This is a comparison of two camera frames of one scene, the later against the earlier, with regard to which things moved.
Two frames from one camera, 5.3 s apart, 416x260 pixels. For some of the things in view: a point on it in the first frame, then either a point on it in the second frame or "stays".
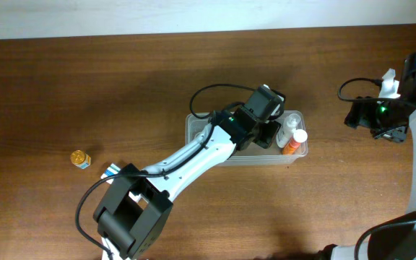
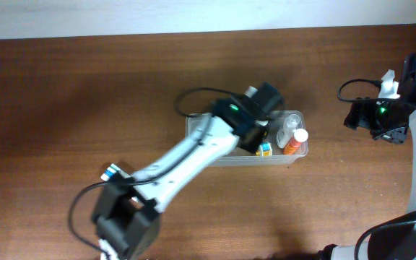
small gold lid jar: (80, 159) → (265, 149)
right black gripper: (360, 118) stays
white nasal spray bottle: (292, 121) stays
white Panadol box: (113, 170) stays
